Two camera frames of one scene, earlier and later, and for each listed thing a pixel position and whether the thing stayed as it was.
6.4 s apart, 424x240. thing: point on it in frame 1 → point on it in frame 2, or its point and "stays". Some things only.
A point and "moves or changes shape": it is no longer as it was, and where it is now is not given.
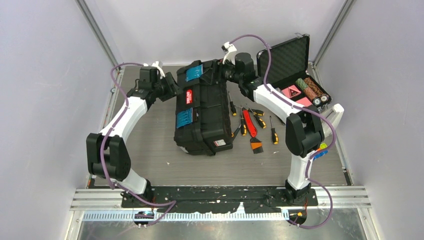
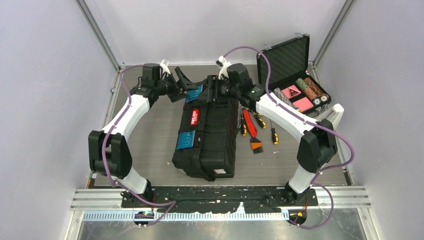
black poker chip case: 289,71 stays
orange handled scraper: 256,145 stays
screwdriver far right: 274,136 stays
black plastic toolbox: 202,122 moves or changes shape
